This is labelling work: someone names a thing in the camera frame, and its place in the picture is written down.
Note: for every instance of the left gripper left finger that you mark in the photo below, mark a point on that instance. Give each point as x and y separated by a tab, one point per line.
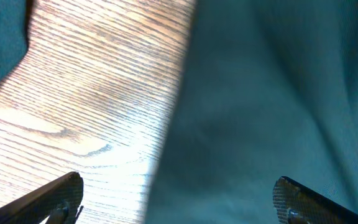
59	201

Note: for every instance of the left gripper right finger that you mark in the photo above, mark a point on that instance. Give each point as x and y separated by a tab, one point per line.
297	204

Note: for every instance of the black t-shirt with logo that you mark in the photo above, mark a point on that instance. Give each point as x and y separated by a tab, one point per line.
269	89

